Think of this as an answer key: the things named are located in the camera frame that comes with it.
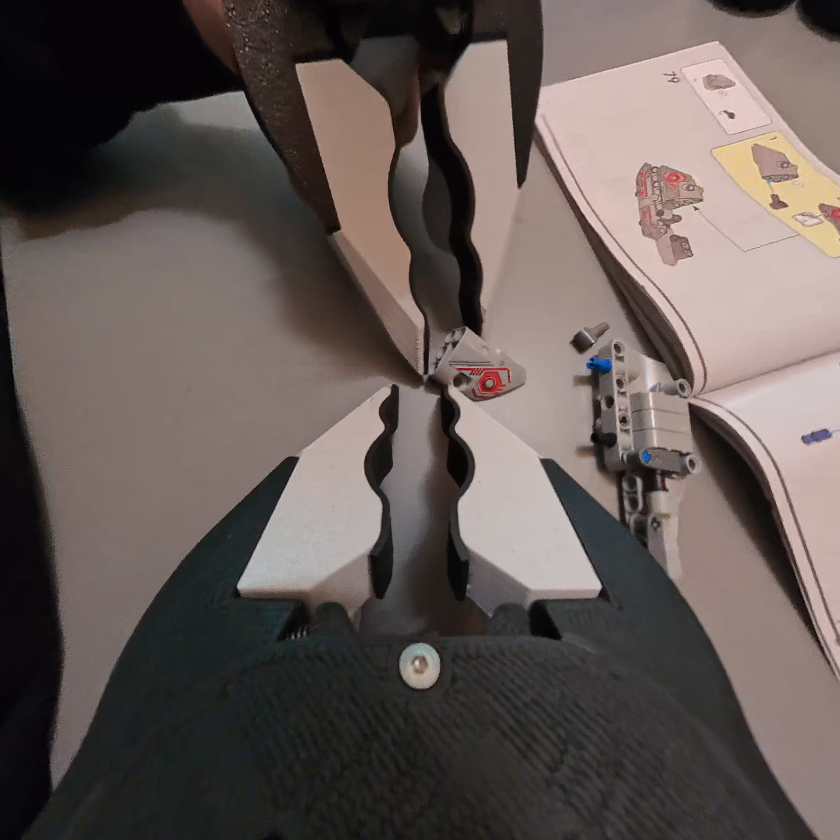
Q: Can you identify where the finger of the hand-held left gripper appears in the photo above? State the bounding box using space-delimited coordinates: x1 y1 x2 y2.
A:
420 29 521 337
295 58 429 378

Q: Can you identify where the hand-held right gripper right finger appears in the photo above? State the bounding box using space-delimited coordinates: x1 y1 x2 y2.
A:
440 384 603 618

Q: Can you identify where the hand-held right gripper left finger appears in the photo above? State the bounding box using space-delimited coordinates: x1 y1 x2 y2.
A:
236 384 400 614

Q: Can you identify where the grey panel with red print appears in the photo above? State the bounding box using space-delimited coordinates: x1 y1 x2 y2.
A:
427 326 529 401

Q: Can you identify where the grey desk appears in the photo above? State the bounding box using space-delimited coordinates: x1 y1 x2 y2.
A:
0 0 840 840

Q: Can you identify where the person's left hand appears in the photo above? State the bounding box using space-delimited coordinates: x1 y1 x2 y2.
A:
184 0 240 73

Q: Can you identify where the grey toy brick assembly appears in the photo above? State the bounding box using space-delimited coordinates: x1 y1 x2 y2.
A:
584 338 702 581

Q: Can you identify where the open instruction booklet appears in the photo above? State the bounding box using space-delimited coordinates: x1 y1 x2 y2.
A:
535 41 840 677

